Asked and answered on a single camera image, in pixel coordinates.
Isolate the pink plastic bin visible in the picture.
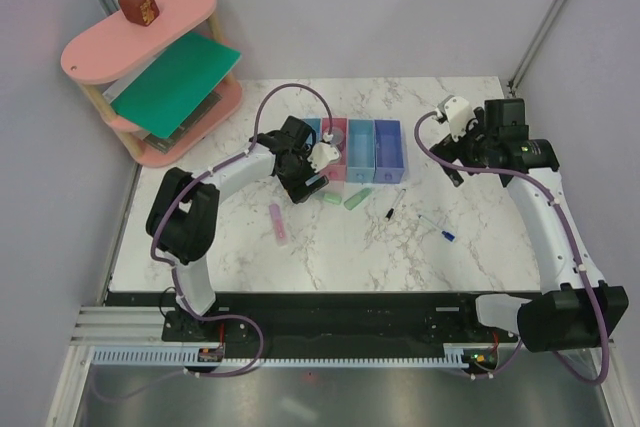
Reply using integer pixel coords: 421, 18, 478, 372
319, 117, 349, 183

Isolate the small blue cup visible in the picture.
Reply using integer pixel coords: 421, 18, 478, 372
331, 128, 345, 146

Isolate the pink highlighter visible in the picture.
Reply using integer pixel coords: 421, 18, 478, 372
269, 203, 288, 246

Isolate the light green highlighter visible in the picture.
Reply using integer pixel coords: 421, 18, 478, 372
343, 187, 374, 211

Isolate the light blue plastic bin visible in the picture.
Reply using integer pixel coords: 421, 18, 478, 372
346, 119, 375, 184

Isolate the purple blue plastic bin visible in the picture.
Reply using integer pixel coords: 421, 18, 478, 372
374, 120, 406, 184

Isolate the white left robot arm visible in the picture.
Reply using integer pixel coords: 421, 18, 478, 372
146, 116, 341, 340

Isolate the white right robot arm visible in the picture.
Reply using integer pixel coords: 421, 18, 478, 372
429, 95, 629, 352

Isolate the blue capped white marker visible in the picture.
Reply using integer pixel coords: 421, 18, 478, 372
418, 215, 456, 242

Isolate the green board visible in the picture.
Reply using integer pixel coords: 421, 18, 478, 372
111, 32, 241, 139

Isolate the pink two-tier shelf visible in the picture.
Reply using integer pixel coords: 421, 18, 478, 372
60, 0, 242, 168

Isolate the brown wooden cube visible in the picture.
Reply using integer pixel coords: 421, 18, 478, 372
118, 0, 160, 27

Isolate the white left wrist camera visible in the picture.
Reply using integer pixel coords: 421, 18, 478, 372
307, 133, 342, 173

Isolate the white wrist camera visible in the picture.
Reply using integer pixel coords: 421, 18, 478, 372
307, 133, 342, 173
437, 95, 475, 142

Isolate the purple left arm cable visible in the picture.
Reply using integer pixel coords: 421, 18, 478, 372
92, 83, 335, 403

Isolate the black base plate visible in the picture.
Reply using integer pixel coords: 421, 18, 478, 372
106, 292, 513, 358

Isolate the aluminium frame rail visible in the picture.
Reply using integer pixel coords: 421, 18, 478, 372
507, 0, 601, 308

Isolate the white slotted cable duct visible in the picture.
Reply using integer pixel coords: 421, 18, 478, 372
91, 346, 470, 369

